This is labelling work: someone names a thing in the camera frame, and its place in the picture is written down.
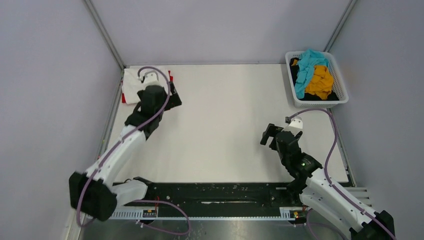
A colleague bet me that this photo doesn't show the white plastic laundry basket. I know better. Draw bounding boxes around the white plastic laundry basket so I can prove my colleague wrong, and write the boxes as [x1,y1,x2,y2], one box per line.
[285,50,349,109]

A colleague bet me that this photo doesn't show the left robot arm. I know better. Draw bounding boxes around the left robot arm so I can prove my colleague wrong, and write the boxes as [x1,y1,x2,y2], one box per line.
[68,82,182,222]

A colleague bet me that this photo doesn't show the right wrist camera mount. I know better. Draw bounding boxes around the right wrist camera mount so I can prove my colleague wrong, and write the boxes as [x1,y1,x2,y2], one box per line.
[283,116,303,135]

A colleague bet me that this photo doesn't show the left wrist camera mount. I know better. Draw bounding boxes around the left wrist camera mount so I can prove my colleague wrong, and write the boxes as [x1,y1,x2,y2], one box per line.
[138,71,162,90]

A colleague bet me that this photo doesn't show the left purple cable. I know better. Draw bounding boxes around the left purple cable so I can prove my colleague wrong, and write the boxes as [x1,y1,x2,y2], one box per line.
[75,66,193,237]

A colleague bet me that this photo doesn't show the white t-shirt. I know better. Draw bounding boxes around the white t-shirt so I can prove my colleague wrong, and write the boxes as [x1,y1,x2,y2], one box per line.
[121,68,168,105]

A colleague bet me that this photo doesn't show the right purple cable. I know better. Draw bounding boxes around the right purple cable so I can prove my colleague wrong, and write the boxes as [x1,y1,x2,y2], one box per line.
[285,107,397,240]

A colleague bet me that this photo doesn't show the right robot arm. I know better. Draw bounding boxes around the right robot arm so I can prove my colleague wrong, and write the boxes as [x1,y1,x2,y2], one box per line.
[260,120,396,240]

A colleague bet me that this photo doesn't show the purple cable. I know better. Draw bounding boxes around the purple cable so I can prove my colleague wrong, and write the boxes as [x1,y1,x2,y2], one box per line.
[285,107,397,240]
[75,66,193,237]

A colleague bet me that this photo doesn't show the black t-shirt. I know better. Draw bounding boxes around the black t-shirt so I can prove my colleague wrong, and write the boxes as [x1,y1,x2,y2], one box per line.
[289,57,339,102]

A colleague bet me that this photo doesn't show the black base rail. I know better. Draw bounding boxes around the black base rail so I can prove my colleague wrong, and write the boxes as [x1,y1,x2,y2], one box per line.
[109,177,307,221]

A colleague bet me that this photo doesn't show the folded red t-shirt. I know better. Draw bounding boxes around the folded red t-shirt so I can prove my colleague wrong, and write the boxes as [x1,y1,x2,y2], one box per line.
[121,70,176,105]

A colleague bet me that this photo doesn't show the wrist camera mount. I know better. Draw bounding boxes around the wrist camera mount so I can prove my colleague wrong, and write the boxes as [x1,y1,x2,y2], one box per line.
[138,71,162,90]
[283,116,303,135]

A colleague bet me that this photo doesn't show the teal t-shirt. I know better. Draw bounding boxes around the teal t-shirt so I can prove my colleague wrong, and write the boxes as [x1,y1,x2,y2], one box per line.
[294,49,329,99]

